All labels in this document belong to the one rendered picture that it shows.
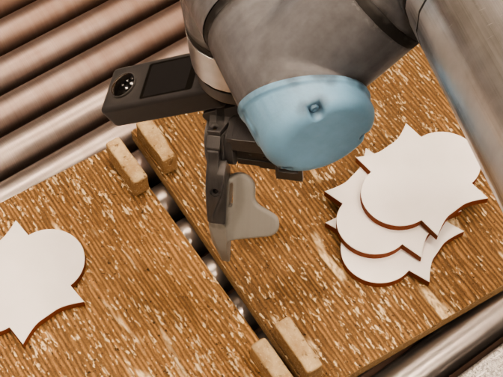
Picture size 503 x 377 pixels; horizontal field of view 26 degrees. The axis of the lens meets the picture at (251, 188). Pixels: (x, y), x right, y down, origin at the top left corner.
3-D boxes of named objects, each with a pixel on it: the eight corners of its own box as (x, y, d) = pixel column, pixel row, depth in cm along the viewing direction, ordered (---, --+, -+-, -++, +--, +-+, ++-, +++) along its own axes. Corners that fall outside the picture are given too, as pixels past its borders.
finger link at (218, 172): (221, 232, 90) (226, 132, 87) (203, 229, 91) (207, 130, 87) (233, 209, 95) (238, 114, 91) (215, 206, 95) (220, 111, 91)
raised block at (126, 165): (151, 190, 111) (149, 175, 108) (135, 199, 110) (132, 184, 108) (122, 149, 113) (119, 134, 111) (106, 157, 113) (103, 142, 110)
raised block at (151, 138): (179, 169, 112) (177, 154, 110) (163, 177, 111) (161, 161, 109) (151, 129, 115) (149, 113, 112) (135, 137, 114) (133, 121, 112)
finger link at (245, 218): (272, 283, 93) (280, 183, 89) (205, 273, 94) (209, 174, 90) (278, 266, 96) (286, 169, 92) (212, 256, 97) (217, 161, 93)
